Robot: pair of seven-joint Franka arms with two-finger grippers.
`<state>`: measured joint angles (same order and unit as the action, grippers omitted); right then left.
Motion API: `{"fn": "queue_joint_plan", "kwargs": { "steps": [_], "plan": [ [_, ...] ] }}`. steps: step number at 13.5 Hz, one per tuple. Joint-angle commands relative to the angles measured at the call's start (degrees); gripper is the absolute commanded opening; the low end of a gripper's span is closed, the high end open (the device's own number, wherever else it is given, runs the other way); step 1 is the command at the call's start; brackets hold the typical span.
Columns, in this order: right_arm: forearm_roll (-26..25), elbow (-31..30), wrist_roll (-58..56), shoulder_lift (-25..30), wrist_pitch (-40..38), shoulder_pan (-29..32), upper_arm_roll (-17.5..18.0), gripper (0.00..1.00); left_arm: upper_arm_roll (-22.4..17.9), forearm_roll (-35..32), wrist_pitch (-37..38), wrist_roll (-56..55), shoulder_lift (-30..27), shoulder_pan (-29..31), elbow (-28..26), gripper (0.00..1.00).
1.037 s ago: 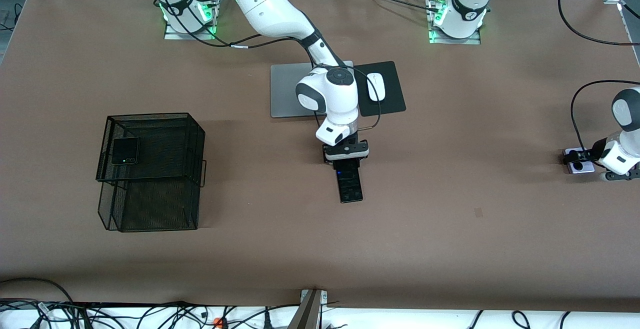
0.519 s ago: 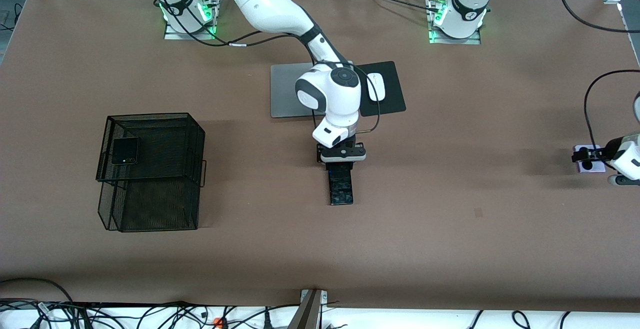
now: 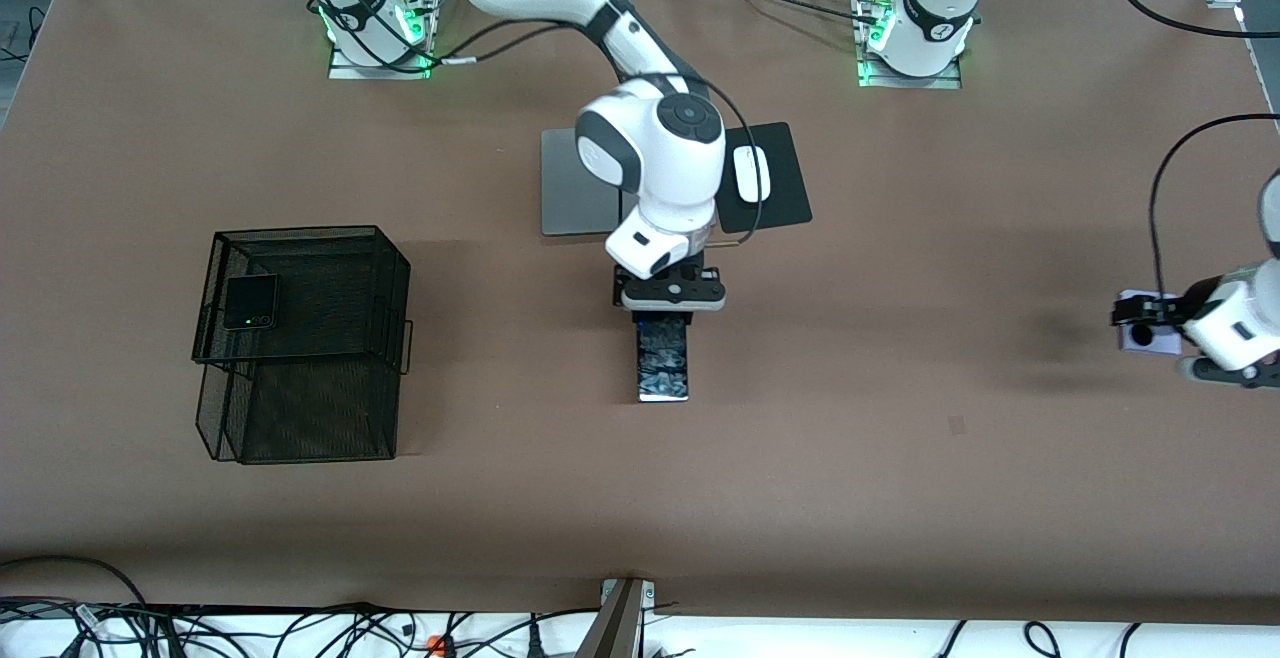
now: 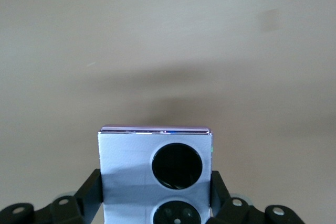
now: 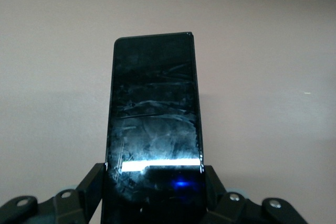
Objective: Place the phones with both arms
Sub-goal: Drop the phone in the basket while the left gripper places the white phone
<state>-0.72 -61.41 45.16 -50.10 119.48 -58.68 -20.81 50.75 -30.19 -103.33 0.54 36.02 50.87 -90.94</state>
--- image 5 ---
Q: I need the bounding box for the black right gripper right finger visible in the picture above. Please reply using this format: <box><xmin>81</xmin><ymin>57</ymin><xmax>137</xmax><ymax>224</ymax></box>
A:
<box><xmin>203</xmin><ymin>165</ymin><xmax>247</xmax><ymax>224</ymax></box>

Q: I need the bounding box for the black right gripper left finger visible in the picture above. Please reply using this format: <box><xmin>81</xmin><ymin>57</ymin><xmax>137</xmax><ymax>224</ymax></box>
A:
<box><xmin>54</xmin><ymin>163</ymin><xmax>107</xmax><ymax>224</ymax></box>

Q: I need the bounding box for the long black smartphone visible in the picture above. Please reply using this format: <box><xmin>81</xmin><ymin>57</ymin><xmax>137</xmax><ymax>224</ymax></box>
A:
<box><xmin>101</xmin><ymin>31</ymin><xmax>208</xmax><ymax>224</ymax></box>

